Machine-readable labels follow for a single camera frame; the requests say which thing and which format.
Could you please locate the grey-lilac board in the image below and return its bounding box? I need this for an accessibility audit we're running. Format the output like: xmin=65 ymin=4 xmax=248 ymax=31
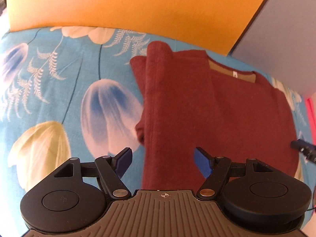
xmin=231 ymin=0 xmax=315 ymax=97

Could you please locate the pink object at bed edge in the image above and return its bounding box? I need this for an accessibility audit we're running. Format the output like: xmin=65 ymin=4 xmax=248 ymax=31
xmin=305 ymin=98 xmax=316 ymax=144

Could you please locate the blue floral bed sheet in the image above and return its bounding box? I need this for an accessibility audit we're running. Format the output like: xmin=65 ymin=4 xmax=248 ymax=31
xmin=1 ymin=27 xmax=315 ymax=236

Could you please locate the orange board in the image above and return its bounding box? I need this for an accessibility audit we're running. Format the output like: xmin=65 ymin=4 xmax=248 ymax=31
xmin=7 ymin=0 xmax=264 ymax=55

